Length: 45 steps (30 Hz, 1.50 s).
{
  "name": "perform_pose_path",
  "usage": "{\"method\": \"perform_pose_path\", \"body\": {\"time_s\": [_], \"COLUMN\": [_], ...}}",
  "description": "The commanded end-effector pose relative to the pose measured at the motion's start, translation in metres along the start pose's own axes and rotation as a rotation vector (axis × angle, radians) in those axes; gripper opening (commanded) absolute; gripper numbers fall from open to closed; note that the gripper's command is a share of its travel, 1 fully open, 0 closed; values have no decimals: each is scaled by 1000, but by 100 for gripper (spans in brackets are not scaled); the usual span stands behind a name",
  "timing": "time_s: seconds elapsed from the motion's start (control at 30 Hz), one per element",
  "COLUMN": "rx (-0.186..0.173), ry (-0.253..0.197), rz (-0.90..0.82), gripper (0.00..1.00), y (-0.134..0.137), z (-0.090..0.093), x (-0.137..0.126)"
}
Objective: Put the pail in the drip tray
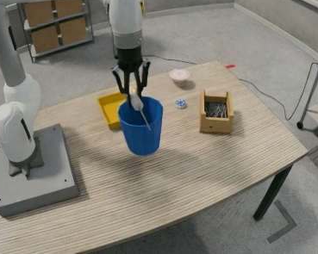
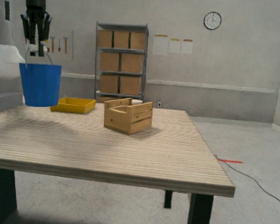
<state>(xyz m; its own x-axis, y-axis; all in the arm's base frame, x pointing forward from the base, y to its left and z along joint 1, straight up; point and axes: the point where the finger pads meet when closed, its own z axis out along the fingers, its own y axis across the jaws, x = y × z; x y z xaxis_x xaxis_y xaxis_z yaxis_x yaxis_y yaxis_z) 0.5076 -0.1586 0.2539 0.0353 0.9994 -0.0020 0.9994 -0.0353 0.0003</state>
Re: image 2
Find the white and pink yogurt cup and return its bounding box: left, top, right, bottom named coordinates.
left=132, top=99, right=142, bottom=105

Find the small wooden crate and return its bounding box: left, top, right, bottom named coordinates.
left=104, top=98, right=153, bottom=135

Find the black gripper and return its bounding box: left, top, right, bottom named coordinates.
left=20, top=0, right=52, bottom=57

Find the yellow shallow tray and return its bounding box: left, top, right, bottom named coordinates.
left=49, top=97, right=96, bottom=114

